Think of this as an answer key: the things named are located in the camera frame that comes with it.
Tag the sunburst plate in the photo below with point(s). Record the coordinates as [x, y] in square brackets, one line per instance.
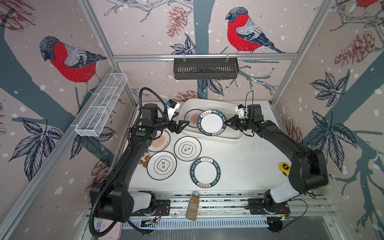
[160, 142]
[192, 116]

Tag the white flower plate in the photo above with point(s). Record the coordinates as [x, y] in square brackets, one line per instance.
[161, 166]
[187, 149]

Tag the white flower plate upper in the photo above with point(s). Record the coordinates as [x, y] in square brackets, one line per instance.
[187, 149]

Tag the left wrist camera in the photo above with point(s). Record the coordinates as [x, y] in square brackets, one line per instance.
[171, 107]

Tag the white flower plate lower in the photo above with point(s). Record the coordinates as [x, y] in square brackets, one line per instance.
[161, 166]

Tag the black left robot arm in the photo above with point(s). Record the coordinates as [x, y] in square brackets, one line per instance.
[112, 202]

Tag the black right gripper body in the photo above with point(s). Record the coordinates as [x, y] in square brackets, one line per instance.
[245, 124]

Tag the spice jar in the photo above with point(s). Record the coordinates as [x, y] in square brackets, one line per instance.
[193, 207]

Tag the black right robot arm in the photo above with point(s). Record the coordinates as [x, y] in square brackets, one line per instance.
[308, 168]

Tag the black wall basket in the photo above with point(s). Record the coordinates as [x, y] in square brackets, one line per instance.
[206, 68]

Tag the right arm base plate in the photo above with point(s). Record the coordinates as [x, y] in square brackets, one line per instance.
[258, 206]

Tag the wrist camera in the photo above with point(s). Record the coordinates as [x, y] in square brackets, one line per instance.
[171, 107]
[241, 110]

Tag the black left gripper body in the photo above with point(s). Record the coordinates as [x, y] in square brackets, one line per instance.
[162, 123]

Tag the white wire mesh shelf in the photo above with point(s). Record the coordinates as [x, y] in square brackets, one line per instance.
[93, 122]

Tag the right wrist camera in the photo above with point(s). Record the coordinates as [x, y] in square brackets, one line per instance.
[241, 110]

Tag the green rim plate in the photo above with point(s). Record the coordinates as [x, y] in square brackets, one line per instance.
[205, 172]
[211, 123]

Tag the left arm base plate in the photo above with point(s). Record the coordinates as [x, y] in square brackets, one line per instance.
[162, 208]

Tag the yellow tape measure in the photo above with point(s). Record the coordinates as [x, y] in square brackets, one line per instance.
[285, 168]

